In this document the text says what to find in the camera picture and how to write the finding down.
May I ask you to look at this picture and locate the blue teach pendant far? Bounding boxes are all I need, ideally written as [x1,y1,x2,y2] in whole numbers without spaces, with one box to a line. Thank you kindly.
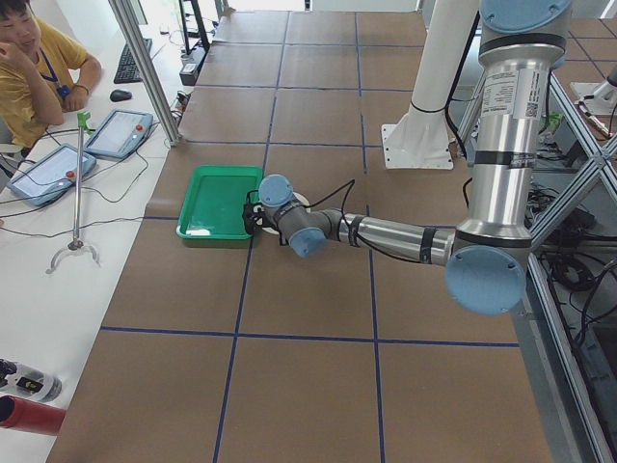
[84,109,153,160]

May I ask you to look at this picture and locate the red cylinder bottle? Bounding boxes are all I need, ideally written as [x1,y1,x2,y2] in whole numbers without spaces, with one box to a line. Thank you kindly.
[1,395,66,436]

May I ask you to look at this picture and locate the blue teach pendant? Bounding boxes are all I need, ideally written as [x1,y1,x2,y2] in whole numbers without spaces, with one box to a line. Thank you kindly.
[84,109,153,160]
[7,144,78,206]

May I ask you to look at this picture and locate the aluminium frame post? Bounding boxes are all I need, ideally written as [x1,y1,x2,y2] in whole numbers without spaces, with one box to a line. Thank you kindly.
[108,0,181,147]

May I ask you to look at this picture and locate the blue teach pendant near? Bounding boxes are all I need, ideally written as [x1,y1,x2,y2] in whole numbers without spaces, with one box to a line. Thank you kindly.
[7,144,78,206]

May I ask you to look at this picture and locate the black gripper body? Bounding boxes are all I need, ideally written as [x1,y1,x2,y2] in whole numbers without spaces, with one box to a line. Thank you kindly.
[242,202,268,233]

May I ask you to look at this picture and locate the silver reacher grabber tool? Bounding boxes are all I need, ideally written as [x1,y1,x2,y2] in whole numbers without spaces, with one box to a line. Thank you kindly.
[45,111,99,275]

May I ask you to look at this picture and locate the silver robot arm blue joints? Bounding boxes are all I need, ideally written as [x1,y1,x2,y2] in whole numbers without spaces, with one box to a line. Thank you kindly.
[258,1,572,314]

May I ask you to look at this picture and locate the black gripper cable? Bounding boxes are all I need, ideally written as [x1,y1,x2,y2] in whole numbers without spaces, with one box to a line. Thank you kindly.
[306,178,357,210]

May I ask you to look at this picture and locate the black keyboard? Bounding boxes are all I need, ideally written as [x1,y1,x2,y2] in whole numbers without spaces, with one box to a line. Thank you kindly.
[114,43,142,84]

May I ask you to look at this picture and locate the green plastic tray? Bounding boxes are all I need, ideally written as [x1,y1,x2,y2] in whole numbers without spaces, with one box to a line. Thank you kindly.
[175,165,263,248]

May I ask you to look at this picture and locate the black computer mouse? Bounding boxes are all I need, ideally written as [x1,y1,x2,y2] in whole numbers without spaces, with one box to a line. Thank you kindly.
[109,89,132,102]

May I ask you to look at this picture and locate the person in yellow shirt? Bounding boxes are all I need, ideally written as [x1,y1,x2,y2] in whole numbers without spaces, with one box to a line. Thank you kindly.
[1,1,102,150]

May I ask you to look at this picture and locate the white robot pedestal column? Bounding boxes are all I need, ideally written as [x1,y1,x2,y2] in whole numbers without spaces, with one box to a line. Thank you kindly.
[382,0,479,170]

